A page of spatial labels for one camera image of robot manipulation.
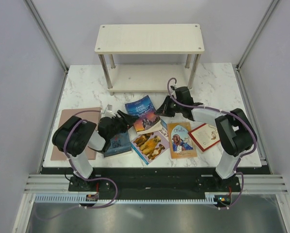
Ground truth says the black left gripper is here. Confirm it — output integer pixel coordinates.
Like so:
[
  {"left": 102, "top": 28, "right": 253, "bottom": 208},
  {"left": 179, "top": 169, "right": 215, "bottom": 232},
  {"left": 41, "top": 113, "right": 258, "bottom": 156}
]
[{"left": 108, "top": 110, "right": 140, "bottom": 140}]

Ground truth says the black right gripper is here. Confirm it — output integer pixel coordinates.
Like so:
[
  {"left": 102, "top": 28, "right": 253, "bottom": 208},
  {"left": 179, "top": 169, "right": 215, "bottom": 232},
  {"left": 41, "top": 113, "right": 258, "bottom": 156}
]
[{"left": 154, "top": 96, "right": 183, "bottom": 117}]

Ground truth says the red cream cover book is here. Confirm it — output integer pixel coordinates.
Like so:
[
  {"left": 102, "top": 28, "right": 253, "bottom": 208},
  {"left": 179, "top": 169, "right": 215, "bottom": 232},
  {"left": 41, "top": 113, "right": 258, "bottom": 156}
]
[{"left": 188, "top": 123, "right": 220, "bottom": 152}]

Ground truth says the Nineteen Eighty-Four book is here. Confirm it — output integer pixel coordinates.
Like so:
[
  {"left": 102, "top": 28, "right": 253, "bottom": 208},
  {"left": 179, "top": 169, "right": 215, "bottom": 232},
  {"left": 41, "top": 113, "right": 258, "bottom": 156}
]
[{"left": 103, "top": 132, "right": 132, "bottom": 159}]

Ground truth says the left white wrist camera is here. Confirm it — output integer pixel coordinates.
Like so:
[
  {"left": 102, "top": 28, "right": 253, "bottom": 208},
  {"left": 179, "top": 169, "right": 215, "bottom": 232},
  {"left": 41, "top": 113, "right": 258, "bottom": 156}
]
[{"left": 101, "top": 104, "right": 115, "bottom": 118}]

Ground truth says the white slotted cable duct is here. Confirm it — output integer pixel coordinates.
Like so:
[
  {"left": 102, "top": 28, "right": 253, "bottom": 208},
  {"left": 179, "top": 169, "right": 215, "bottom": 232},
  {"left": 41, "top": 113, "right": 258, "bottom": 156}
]
[{"left": 34, "top": 194, "right": 229, "bottom": 204}]

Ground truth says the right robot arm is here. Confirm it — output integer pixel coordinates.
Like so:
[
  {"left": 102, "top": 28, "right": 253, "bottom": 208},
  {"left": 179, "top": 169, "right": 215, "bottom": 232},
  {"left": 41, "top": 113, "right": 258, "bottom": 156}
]
[{"left": 155, "top": 85, "right": 257, "bottom": 191}]

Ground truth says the white two-tier wooden shelf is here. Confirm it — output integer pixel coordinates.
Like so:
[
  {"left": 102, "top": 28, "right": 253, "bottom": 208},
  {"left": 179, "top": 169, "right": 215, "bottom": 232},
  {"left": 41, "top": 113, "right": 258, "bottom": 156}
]
[{"left": 95, "top": 24, "right": 205, "bottom": 95}]

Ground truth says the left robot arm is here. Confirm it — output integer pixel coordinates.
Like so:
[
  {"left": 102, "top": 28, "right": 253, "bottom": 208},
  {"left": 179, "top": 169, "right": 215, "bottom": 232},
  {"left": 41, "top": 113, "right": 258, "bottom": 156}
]
[{"left": 52, "top": 110, "right": 139, "bottom": 192}]

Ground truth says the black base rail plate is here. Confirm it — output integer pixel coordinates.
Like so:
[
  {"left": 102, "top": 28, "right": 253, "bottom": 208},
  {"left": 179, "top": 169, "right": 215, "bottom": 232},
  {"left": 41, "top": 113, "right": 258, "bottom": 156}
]
[{"left": 68, "top": 168, "right": 241, "bottom": 200}]

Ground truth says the Jane Eyre book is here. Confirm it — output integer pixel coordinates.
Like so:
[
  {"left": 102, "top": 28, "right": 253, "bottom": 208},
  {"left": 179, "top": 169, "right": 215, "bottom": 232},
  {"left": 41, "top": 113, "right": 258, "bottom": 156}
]
[{"left": 125, "top": 95, "right": 162, "bottom": 135}]

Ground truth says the Othello book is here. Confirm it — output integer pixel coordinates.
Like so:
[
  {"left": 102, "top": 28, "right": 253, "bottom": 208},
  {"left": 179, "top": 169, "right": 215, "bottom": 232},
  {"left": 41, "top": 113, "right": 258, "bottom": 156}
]
[{"left": 167, "top": 122, "right": 197, "bottom": 159}]

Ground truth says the dog picture book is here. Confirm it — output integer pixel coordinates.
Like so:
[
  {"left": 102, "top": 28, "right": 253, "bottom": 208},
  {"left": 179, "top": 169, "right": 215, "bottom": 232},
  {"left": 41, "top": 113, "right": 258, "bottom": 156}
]
[{"left": 131, "top": 120, "right": 170, "bottom": 165}]

